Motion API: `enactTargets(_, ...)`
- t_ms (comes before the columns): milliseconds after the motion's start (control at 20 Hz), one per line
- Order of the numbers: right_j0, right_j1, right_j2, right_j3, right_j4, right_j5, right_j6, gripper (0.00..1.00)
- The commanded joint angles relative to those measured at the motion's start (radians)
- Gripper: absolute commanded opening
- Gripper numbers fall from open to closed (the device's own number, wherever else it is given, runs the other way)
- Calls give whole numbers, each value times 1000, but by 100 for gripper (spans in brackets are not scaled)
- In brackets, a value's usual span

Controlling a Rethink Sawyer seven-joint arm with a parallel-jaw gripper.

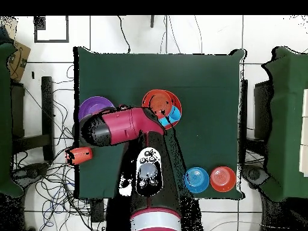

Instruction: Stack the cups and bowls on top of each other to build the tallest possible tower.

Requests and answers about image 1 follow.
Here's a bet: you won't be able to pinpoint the green cloth side table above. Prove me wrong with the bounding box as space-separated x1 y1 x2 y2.
0 42 25 198
260 46 308 202

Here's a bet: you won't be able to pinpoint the blue bowl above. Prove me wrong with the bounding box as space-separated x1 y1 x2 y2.
183 167 210 194

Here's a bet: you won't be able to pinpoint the small orange bowl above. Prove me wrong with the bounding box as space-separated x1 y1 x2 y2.
209 166 237 193
148 90 173 119

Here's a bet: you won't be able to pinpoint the black floor cable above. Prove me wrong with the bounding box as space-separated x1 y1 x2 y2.
117 15 132 54

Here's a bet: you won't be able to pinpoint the black chair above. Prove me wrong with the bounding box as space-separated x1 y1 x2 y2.
253 80 274 140

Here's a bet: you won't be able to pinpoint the orange cup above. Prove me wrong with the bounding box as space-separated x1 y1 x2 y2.
64 146 93 166

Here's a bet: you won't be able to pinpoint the black metal leg frame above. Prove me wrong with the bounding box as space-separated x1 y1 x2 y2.
10 76 55 162

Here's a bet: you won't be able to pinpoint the blue cup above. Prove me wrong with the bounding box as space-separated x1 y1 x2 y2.
158 105 182 128

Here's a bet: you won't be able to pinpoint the black square floor frame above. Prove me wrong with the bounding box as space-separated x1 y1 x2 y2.
34 15 70 43

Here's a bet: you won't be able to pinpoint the white boxes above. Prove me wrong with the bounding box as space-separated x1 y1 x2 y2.
298 88 308 177

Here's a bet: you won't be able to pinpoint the black caster base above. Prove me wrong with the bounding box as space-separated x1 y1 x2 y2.
11 162 50 186

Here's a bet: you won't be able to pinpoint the cardboard box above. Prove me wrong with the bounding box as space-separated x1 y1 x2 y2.
7 40 31 83

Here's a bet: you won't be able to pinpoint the dark green tablecloth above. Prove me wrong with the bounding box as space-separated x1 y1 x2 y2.
73 46 246 200

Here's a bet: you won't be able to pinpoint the wide orange bowl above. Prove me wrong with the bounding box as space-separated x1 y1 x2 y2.
141 89 183 131

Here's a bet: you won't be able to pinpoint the grey chair base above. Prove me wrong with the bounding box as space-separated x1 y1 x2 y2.
241 164 270 186

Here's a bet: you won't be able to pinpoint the black power strip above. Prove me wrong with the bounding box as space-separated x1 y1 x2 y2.
90 199 105 223

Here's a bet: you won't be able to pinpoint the purple bowl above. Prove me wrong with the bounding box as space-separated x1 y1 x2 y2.
78 96 116 122

